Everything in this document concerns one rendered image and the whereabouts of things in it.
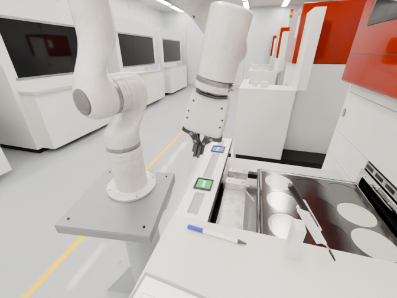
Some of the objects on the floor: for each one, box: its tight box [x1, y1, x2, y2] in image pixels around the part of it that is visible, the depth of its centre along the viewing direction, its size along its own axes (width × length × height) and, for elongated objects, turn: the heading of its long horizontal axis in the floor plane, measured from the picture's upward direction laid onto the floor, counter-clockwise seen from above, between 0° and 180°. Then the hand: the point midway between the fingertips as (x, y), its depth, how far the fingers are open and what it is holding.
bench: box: [0, 0, 114, 154], centre depth 320 cm, size 108×180×200 cm, turn 164°
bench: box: [107, 16, 165, 105], centre depth 509 cm, size 108×180×200 cm, turn 164°
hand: (198, 149), depth 51 cm, fingers closed
